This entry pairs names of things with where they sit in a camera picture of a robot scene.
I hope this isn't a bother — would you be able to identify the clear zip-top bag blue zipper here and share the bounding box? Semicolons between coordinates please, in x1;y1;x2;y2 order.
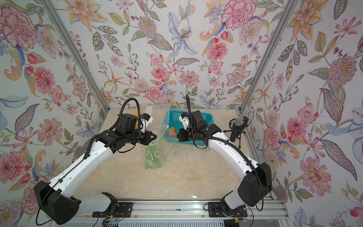
140;104;170;132

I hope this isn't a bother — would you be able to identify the teal plastic basket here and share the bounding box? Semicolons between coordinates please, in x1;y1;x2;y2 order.
163;110;214;143

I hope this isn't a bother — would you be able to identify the right aluminium corner post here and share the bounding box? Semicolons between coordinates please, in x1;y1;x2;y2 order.
238;1;298;115

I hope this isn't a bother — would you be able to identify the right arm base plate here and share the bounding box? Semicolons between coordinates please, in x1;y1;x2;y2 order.
203;202;248;218

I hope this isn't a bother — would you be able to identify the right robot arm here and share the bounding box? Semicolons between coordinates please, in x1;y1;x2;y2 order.
177;111;272;214

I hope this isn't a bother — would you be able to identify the aluminium corner post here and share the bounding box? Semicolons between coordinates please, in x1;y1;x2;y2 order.
40;0;110;112
238;1;298;115

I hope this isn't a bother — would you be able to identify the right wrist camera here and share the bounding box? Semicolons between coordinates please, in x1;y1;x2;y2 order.
179;112;190;130

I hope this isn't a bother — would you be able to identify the left aluminium corner post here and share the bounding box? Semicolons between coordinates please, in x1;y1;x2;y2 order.
40;0;110;112

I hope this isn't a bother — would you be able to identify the small red-yellow mango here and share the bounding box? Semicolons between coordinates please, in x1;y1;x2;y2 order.
168;127;176;138

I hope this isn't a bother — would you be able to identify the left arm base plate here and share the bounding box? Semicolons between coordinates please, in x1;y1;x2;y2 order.
92;202;133;218

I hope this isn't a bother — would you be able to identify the large orange mango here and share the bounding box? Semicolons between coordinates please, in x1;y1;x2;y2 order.
134;110;142;129

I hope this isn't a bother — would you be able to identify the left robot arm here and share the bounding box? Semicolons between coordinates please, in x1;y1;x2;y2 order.
34;113;157;225

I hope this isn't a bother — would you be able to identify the aluminium rail front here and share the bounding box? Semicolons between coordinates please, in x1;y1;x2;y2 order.
46;200;290;221

